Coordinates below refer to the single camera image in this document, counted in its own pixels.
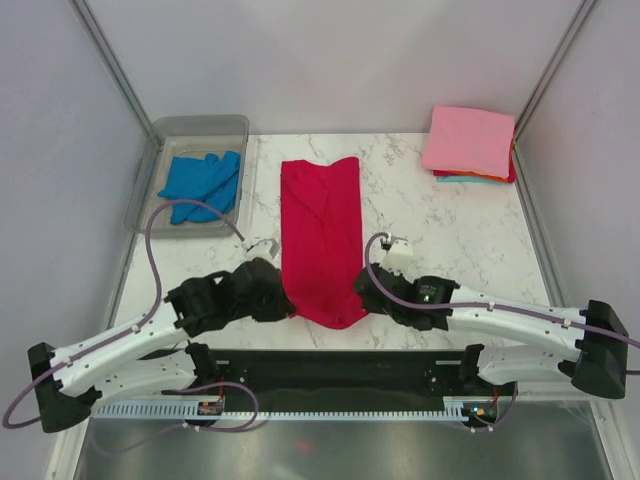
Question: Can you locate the red t shirt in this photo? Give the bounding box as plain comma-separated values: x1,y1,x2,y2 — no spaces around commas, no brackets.
280,157,365,330

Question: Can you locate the clear plastic bin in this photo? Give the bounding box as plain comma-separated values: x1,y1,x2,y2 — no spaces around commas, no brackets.
125,114,253,234

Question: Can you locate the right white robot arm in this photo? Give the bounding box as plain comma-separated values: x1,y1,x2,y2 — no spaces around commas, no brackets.
354,263,631,400

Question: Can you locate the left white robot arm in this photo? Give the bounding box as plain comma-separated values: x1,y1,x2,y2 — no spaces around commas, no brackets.
28,258,294,433

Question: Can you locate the teal folded t shirt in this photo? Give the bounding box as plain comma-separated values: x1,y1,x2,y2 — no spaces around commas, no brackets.
436,175,485,183

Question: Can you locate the blue t shirt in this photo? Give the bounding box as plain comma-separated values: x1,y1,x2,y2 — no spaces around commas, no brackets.
158,151,241,214

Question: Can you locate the pink folded t shirt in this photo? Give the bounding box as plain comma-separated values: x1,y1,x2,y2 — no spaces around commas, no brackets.
422,105,515,177

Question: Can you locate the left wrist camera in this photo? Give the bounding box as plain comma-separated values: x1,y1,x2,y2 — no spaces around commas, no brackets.
243,238,280,262

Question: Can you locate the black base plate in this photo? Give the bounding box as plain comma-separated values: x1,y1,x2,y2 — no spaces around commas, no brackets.
195,350,514,412

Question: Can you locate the white slotted cable duct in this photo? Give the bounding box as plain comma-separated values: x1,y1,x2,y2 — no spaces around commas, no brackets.
92,397,496,422

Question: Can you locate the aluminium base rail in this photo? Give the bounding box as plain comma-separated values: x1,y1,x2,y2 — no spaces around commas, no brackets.
59,358,617,416

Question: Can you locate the left aluminium frame post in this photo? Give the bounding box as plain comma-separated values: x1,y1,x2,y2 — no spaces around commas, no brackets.
69,0,160,147

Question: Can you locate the aluminium frame post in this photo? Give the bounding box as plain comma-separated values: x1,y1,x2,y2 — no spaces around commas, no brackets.
69,0,160,147
514,0,601,144

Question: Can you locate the right aluminium frame post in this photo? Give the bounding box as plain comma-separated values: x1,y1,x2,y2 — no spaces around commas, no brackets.
514,0,601,144

